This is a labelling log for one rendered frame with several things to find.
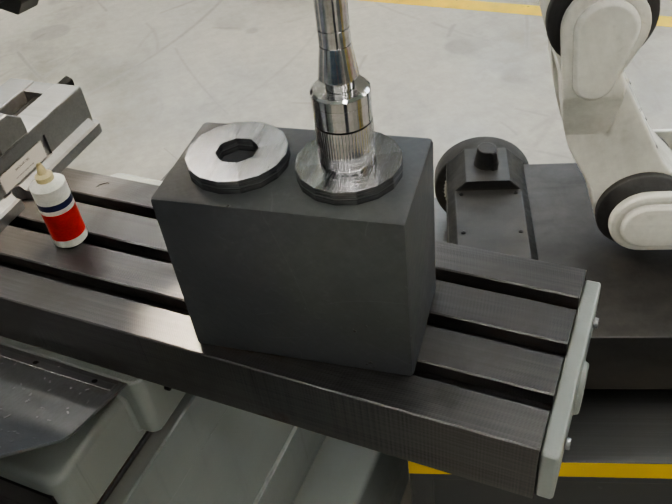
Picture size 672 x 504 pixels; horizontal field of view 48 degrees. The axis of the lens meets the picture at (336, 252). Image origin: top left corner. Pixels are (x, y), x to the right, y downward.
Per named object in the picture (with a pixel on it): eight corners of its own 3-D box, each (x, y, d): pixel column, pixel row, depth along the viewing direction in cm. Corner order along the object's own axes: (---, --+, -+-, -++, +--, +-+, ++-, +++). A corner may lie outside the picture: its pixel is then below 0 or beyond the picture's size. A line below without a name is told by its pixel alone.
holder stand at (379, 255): (240, 262, 85) (200, 107, 71) (436, 286, 79) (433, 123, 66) (197, 344, 77) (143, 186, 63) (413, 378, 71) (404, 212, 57)
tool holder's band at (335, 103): (371, 79, 61) (370, 68, 60) (371, 111, 57) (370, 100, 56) (312, 84, 61) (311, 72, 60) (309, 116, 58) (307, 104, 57)
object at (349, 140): (376, 141, 65) (371, 79, 61) (376, 174, 61) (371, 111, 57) (320, 144, 65) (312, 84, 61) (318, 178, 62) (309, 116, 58)
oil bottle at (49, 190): (68, 224, 93) (35, 150, 86) (95, 230, 92) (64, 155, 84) (47, 245, 91) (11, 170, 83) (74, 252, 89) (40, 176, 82)
